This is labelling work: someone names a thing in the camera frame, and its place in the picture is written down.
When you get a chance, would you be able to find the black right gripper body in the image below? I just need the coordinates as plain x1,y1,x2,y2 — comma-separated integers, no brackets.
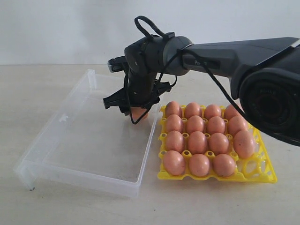
127,69,176,109

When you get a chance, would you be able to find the brown egg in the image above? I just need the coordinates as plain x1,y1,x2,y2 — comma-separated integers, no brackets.
189,154,210,177
165,101,182,118
204,104,222,120
227,115,248,136
184,102,202,119
163,150,185,176
233,130,256,159
131,107,147,121
187,131,207,155
165,114,183,134
186,115,204,135
224,104,240,121
165,130,185,153
208,133,229,155
213,154,236,177
206,116,225,135

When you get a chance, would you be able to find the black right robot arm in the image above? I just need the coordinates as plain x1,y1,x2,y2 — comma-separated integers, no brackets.
104,33,300,146

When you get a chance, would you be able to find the clear plastic container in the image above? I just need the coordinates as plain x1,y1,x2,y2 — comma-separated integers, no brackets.
14,69,160,197

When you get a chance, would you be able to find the yellow plastic egg tray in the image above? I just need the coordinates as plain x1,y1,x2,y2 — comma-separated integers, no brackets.
157,105,277,183

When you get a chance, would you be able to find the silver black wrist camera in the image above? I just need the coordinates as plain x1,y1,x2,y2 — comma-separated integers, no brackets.
107,56,127,73

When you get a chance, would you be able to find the black camera cable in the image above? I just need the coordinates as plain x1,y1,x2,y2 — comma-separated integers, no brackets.
123,15,247,125

